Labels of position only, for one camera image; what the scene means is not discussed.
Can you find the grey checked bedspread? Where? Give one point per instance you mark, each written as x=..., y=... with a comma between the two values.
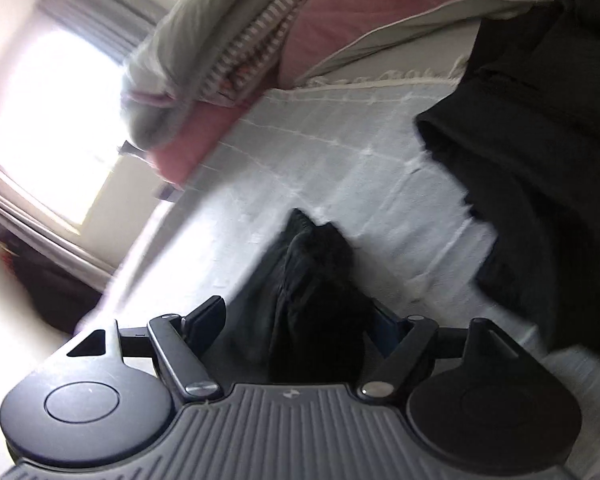
x=349, y=155

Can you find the pink pillow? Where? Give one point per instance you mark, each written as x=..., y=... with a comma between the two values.
x=329, y=34

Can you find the folded beige grey quilt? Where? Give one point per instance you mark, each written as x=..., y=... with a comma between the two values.
x=163, y=76

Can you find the striped folded blanket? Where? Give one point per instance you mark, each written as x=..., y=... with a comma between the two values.
x=250, y=56

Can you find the grey dotted curtain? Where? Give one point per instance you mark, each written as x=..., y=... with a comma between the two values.
x=116, y=27

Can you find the dark hanging clothes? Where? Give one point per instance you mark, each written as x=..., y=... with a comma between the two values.
x=58, y=297

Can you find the black pants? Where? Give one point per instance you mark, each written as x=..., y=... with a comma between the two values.
x=300, y=318

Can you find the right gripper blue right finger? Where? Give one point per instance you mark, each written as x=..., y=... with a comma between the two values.
x=389, y=329

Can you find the folded black garment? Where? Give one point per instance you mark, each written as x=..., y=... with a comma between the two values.
x=521, y=132

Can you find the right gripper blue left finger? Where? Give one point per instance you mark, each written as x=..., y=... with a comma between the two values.
x=202, y=326

